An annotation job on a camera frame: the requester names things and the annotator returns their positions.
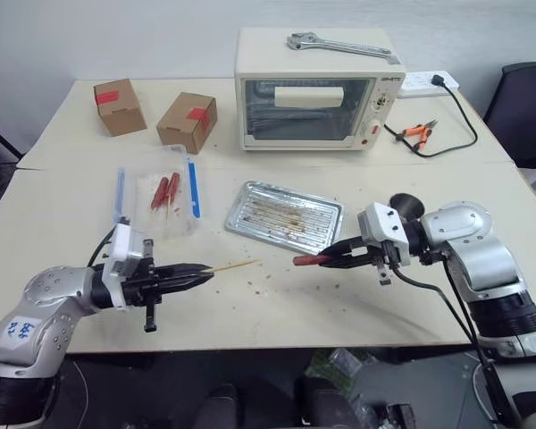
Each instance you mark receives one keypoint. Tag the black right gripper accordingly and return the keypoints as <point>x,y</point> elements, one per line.
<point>388,259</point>

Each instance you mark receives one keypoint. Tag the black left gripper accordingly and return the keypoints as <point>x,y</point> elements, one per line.
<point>138,288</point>

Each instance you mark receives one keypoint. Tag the wooden skewer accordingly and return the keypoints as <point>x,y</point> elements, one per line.
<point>234,266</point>

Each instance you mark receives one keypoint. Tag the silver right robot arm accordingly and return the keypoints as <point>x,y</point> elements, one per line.
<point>478,254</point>

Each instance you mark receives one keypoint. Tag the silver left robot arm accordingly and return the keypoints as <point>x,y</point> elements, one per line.
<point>49,299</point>

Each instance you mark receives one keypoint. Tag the metal oven tray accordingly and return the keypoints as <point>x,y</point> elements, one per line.
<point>283,216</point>

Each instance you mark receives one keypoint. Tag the red skewered sausage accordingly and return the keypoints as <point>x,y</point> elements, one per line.
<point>174,183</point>
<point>159,193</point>

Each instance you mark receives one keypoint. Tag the clear plastic container blue clips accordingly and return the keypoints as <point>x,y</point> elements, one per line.
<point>161,223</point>

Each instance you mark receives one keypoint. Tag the clear plastic bag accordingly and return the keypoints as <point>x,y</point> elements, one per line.
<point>339,364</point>

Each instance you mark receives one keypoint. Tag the dark rounded shape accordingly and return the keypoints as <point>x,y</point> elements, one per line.
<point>321,402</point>
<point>225,406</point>

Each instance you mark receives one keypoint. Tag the cardboard box red tape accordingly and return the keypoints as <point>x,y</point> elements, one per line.
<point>185,125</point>
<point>118,109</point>

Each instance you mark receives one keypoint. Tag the white power strip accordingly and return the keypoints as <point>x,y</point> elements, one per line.
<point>422,85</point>

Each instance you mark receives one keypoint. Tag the cream toaster oven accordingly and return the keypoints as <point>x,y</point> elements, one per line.
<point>312,58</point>

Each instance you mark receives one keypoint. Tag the silver adjustable wrench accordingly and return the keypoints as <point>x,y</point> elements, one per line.
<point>339,47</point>

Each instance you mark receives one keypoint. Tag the black office chair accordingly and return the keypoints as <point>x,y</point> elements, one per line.
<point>525,111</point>

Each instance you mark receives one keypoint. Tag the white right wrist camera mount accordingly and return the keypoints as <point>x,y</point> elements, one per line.
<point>382,225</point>

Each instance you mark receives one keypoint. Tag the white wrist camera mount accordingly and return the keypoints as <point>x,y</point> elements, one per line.
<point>120,254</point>
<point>382,225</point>

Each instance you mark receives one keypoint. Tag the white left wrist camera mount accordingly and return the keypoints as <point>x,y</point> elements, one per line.
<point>120,254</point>

